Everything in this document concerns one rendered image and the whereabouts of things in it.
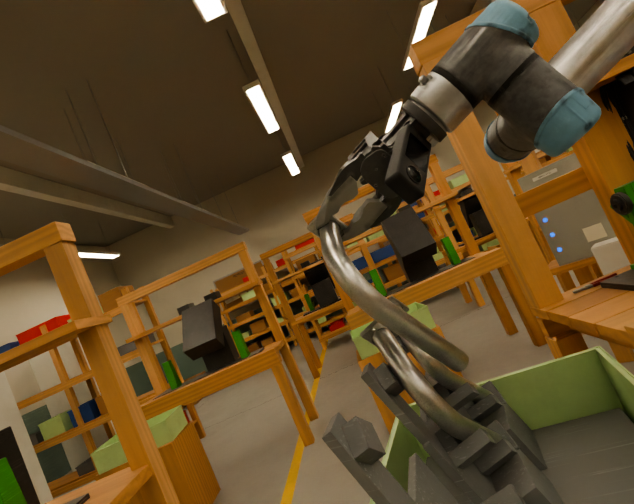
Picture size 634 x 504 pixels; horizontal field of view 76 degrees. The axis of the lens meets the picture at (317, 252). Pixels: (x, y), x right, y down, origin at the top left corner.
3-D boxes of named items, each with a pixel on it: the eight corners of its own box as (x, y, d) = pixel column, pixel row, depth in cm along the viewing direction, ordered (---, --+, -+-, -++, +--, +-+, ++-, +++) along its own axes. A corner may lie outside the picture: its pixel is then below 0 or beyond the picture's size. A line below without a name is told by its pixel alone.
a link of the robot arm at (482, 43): (554, 27, 46) (496, -19, 47) (480, 107, 49) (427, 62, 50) (540, 50, 53) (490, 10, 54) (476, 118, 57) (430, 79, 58)
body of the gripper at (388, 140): (378, 190, 64) (434, 129, 61) (391, 209, 57) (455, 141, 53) (342, 160, 62) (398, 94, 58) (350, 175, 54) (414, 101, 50)
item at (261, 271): (350, 322, 1025) (314, 241, 1039) (242, 369, 1038) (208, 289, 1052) (350, 319, 1079) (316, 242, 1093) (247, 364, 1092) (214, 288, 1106)
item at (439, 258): (468, 287, 775) (418, 181, 789) (323, 351, 788) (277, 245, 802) (460, 286, 829) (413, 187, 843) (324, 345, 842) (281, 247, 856)
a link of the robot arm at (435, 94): (481, 114, 51) (438, 68, 49) (454, 142, 53) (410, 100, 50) (459, 106, 58) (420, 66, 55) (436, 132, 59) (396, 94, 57)
